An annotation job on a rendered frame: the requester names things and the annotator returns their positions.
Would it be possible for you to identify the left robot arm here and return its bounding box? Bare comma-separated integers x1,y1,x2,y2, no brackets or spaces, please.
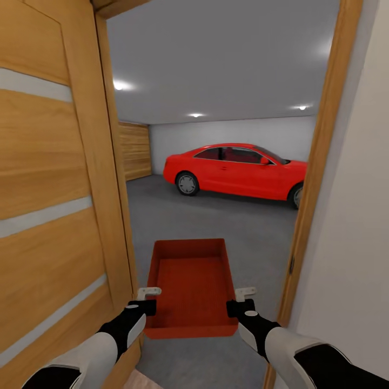
22,287,162,389

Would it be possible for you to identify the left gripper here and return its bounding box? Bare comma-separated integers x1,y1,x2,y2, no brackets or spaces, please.
128,300,157,316

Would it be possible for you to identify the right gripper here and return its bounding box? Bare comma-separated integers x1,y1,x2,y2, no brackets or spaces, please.
226,299,255,318

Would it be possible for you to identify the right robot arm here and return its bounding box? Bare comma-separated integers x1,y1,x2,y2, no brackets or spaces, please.
226,287,389,389

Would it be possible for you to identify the storage box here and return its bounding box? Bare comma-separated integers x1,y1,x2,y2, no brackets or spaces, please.
143,238,239,340

